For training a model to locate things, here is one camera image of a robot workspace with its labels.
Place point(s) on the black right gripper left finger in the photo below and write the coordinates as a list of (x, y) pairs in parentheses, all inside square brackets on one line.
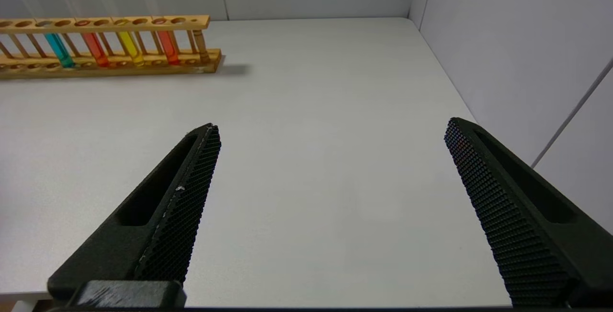
[(158, 235)]

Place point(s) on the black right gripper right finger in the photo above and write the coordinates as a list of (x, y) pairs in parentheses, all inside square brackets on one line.
[(527, 225)]

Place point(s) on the red pigment glass test tube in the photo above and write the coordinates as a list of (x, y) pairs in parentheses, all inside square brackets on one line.
[(94, 49), (166, 46)]

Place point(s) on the yellow pigment glass test tube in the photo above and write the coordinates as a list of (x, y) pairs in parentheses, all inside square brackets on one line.
[(129, 48)]

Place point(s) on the blue pigment glass test tube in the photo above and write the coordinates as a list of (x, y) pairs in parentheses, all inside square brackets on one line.
[(58, 50)]

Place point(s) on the wooden test tube rack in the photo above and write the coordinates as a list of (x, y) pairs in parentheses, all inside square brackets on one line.
[(72, 28)]

